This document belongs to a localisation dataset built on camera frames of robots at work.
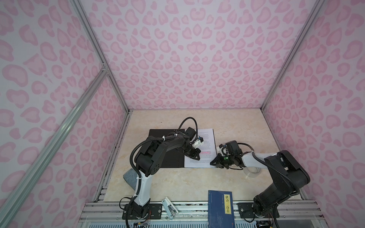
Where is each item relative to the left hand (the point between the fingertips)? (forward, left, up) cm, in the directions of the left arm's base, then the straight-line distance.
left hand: (200, 156), depth 91 cm
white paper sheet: (+4, -6, -2) cm, 7 cm away
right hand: (-4, -7, +1) cm, 8 cm away
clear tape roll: (-10, -30, 0) cm, 32 cm away
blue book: (-31, -8, 0) cm, 32 cm away
